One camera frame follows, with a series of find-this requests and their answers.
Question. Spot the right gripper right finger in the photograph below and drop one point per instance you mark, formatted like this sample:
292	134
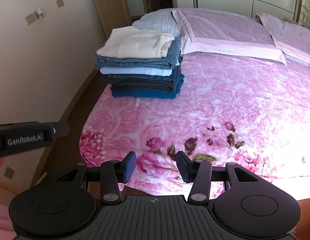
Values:
200	173

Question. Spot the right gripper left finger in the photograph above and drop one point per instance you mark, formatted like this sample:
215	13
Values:
109	174

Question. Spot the cream garment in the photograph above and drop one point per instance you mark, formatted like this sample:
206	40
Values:
130	42

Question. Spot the royal blue folded garment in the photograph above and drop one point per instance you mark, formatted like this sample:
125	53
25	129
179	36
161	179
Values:
137	92

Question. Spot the pink rose blanket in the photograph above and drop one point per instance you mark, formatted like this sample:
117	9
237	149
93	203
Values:
229	109

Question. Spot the dark grey folded garment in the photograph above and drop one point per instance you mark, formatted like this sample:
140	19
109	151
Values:
154	82

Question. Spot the light blue folded garment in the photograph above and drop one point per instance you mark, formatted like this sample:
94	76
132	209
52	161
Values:
137	70

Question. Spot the blue jeans garment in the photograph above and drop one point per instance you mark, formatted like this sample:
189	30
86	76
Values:
168	62

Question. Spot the pink pillow near door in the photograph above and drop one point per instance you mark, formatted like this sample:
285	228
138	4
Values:
219	33

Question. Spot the white striped pillow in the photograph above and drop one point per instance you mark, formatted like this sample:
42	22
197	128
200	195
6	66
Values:
161	20

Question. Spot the wooden door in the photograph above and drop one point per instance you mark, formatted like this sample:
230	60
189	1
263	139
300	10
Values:
113	14

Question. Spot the white dressing table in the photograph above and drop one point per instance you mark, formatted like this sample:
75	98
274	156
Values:
304	14

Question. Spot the wall switch plate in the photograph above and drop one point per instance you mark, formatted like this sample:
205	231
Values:
34	16

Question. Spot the wall socket plate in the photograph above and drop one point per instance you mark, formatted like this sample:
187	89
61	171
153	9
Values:
59	3

